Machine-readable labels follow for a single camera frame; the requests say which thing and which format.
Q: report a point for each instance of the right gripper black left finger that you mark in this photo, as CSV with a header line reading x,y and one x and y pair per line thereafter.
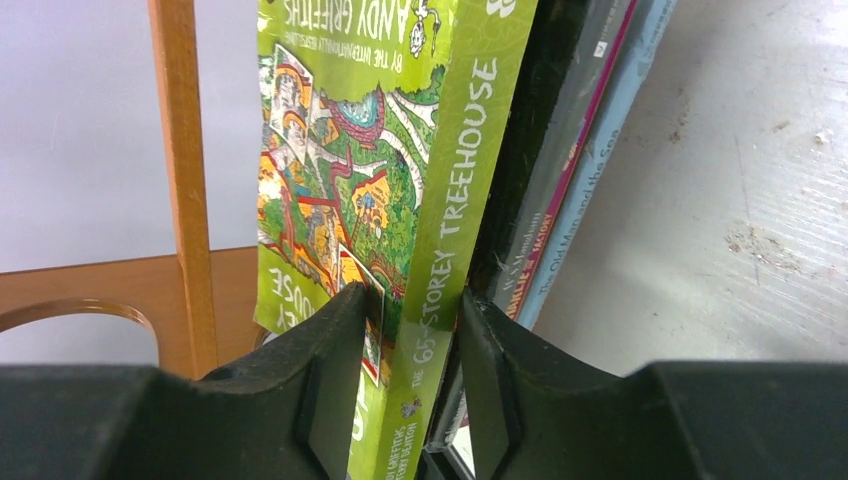
x,y
283,411

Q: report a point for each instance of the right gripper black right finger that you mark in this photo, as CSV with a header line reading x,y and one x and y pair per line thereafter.
x,y
537,412

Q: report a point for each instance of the orange wooden file rack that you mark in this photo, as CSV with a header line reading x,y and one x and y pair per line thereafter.
x,y
197,304

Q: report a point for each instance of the green cover paperback book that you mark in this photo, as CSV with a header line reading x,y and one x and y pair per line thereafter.
x,y
383,122

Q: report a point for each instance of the light blue hardcover book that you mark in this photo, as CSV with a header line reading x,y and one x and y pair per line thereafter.
x,y
632,65

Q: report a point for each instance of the dark Moon and Sixpence book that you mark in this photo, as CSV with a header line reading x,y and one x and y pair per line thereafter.
x,y
556,179

